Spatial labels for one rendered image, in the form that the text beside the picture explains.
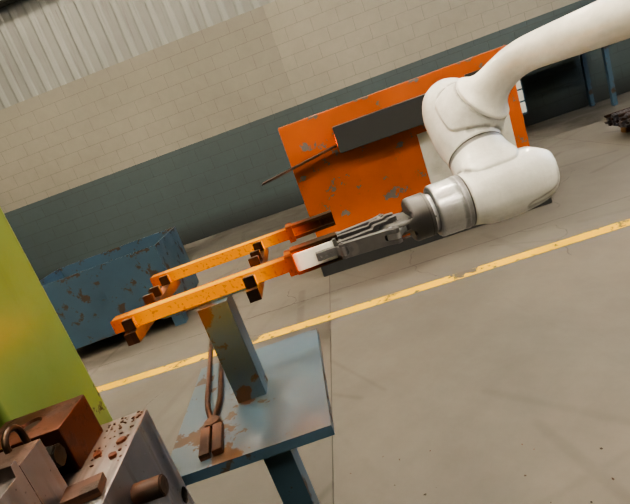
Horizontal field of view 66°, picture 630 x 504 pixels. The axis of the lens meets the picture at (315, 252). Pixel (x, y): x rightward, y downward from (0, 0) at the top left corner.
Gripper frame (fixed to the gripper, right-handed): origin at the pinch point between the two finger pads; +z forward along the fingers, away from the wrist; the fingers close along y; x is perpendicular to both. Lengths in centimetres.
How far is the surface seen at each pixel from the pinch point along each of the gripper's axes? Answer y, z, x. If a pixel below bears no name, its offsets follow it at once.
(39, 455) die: -27.5, 37.2, -4.3
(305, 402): 1.3, 10.9, -26.0
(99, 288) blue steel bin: 314, 183, -47
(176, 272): 22.8, 29.5, 0.6
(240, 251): 22.6, 15.1, 0.2
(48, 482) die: -28.4, 37.1, -7.4
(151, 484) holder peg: -25.4, 28.3, -14.0
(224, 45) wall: 721, 36, 168
